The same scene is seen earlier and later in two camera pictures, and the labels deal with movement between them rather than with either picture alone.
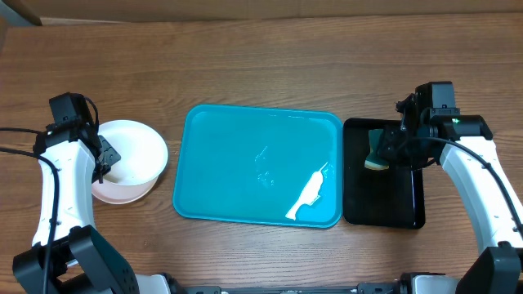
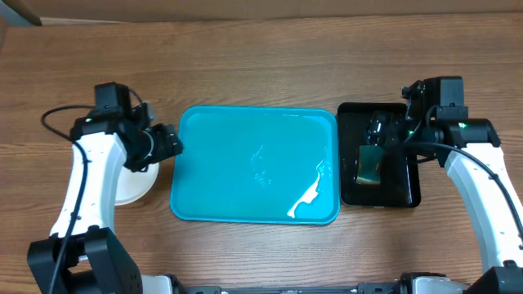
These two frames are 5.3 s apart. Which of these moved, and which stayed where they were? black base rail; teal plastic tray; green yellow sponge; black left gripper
Moved: black left gripper; green yellow sponge
Stayed: black base rail; teal plastic tray
